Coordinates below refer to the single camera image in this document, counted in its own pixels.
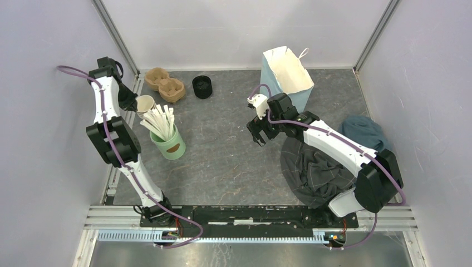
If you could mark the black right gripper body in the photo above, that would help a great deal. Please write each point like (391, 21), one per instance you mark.
(270, 128)

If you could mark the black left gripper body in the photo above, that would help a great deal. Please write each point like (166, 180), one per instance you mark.
(126, 97)

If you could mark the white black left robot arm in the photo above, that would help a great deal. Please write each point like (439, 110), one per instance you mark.
(117, 144)

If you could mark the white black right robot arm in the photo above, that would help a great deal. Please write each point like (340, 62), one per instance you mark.
(377, 174)

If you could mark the white stir sticks bundle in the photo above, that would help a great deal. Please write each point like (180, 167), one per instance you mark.
(160, 121)

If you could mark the brown pulp cup carriers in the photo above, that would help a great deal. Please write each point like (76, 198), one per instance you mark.
(170, 89)

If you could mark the light blue paper bag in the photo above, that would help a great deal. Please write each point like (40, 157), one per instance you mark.
(283, 72)

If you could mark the dark grey checked cloth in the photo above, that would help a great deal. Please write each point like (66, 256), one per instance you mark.
(313, 177)

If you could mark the stack of black lids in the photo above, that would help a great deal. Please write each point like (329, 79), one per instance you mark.
(202, 86)

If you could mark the green cup holder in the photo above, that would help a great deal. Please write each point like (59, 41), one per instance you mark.
(172, 149)

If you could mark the teal blue cloth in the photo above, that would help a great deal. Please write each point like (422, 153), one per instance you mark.
(364, 131)

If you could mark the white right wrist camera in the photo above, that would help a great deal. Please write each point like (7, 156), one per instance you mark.
(259, 103)

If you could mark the white slotted cable duct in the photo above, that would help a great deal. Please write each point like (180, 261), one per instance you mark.
(159, 236)

